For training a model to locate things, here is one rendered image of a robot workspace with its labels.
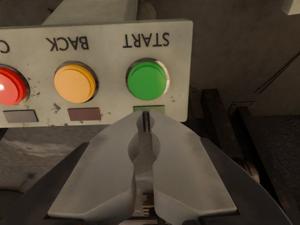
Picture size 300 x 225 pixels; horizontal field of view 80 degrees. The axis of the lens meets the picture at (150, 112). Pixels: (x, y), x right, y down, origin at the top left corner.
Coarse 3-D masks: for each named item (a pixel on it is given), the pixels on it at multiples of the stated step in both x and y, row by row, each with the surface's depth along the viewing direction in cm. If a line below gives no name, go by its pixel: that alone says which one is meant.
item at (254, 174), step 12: (204, 96) 96; (216, 96) 95; (204, 108) 97; (216, 108) 89; (216, 120) 84; (228, 120) 84; (216, 132) 80; (228, 132) 80; (216, 144) 80; (228, 144) 76; (240, 156) 73; (252, 168) 67
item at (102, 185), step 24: (120, 120) 11; (144, 120) 12; (96, 144) 9; (120, 144) 9; (96, 168) 8; (120, 168) 8; (72, 192) 7; (96, 192) 7; (120, 192) 7; (72, 216) 6; (96, 216) 6; (120, 216) 7
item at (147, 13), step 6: (138, 0) 65; (144, 0) 66; (138, 6) 61; (144, 6) 62; (150, 6) 65; (138, 12) 58; (144, 12) 58; (150, 12) 61; (138, 18) 55; (144, 18) 55; (150, 18) 58
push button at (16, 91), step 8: (0, 72) 18; (8, 72) 18; (0, 80) 18; (8, 80) 18; (16, 80) 18; (0, 88) 18; (8, 88) 18; (16, 88) 18; (24, 88) 19; (0, 96) 19; (8, 96) 19; (16, 96) 19; (24, 96) 20; (8, 104) 20
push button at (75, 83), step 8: (72, 64) 18; (56, 72) 18; (64, 72) 18; (72, 72) 18; (80, 72) 18; (88, 72) 18; (56, 80) 18; (64, 80) 18; (72, 80) 18; (80, 80) 18; (88, 80) 18; (56, 88) 19; (64, 88) 18; (72, 88) 18; (80, 88) 18; (88, 88) 18; (64, 96) 19; (72, 96) 19; (80, 96) 19; (88, 96) 19
